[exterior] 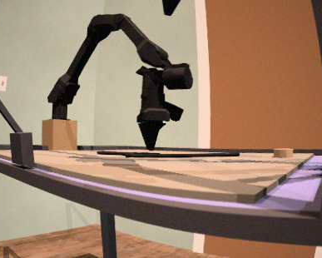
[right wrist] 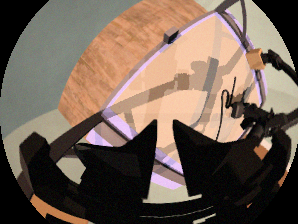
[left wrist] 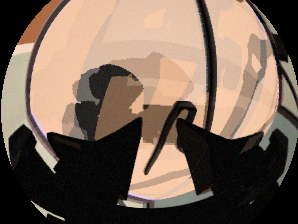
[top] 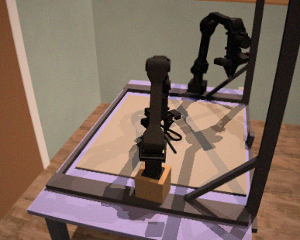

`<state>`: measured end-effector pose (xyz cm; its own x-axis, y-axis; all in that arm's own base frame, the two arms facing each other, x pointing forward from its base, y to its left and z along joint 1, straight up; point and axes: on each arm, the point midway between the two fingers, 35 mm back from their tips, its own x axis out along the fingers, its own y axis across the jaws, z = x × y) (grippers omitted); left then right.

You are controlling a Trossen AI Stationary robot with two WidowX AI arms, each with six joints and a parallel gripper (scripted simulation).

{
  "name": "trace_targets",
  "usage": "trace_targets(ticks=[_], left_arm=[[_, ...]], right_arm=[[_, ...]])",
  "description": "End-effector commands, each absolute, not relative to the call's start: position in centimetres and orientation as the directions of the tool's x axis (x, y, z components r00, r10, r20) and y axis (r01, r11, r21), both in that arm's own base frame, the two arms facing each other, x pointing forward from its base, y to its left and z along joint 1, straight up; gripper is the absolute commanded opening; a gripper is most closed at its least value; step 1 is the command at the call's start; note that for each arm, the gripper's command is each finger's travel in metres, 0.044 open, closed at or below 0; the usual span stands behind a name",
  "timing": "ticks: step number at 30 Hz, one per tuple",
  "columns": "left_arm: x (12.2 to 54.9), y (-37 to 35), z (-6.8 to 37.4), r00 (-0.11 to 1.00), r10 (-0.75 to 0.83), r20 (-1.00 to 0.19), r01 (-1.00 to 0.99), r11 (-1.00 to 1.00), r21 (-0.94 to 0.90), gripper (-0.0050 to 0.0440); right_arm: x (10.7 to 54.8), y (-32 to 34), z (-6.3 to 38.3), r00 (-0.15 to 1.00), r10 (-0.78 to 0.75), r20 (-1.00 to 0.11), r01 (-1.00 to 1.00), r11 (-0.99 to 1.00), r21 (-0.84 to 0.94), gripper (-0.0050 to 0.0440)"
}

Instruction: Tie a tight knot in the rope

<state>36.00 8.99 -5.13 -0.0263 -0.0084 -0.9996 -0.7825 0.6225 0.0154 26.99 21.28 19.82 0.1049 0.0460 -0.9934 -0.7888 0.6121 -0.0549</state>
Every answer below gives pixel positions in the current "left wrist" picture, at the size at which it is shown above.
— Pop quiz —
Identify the black rope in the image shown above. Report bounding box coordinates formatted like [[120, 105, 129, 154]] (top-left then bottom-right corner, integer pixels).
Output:
[[144, 0, 217, 175]]

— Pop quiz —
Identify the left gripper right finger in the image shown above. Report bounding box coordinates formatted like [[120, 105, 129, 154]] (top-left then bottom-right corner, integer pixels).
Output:
[[176, 118, 264, 195]]

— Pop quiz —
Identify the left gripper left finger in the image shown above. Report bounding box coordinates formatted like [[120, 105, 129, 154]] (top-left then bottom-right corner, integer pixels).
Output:
[[47, 117, 142, 201]]

